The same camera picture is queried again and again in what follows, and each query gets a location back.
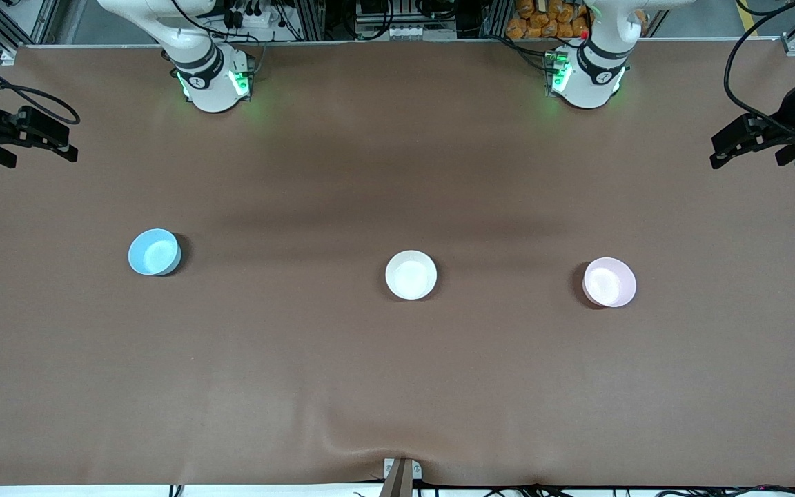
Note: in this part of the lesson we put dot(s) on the light blue bowl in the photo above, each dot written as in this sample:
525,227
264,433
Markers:
152,252

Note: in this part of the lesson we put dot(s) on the pink bowl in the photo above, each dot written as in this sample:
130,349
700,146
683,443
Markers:
608,283

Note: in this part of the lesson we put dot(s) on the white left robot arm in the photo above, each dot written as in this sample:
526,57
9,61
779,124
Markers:
591,83

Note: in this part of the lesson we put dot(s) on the white bowl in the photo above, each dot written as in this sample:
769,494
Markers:
411,275

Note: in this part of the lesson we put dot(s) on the orange packaged goods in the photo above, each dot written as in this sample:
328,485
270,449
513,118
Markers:
535,24

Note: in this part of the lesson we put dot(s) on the white power strip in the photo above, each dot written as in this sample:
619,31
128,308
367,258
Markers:
252,17

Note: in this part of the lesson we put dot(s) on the brown table cover cloth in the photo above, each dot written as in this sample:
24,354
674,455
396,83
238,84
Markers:
397,379

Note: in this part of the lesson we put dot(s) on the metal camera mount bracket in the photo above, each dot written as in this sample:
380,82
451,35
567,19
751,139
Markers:
401,480

